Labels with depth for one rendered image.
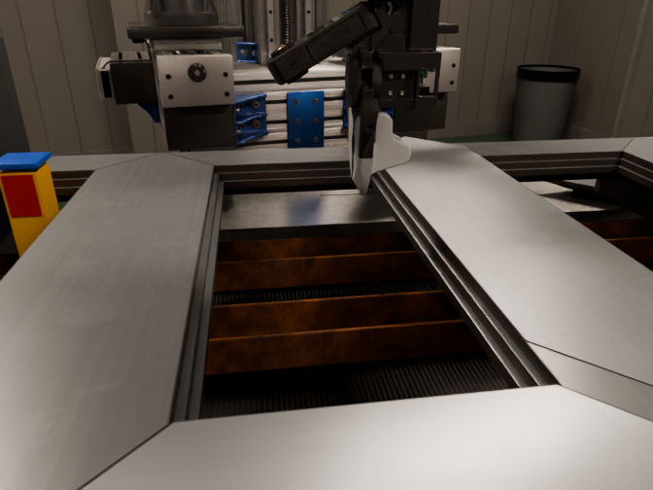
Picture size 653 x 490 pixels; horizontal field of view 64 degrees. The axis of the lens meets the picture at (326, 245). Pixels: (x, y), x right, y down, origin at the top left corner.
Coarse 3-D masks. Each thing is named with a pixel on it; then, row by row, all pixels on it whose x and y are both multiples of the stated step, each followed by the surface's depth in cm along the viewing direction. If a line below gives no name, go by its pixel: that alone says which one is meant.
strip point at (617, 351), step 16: (544, 336) 41; (560, 336) 41; (576, 336) 41; (592, 336) 41; (608, 336) 41; (624, 336) 41; (640, 336) 41; (560, 352) 40; (576, 352) 40; (592, 352) 40; (608, 352) 40; (624, 352) 40; (640, 352) 40; (608, 368) 38; (624, 368) 38; (640, 368) 38
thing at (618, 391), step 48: (0, 192) 79; (384, 192) 79; (432, 240) 61; (192, 288) 48; (480, 288) 49; (192, 336) 43; (480, 336) 46; (192, 384) 40; (528, 384) 39; (576, 384) 36; (624, 384) 36
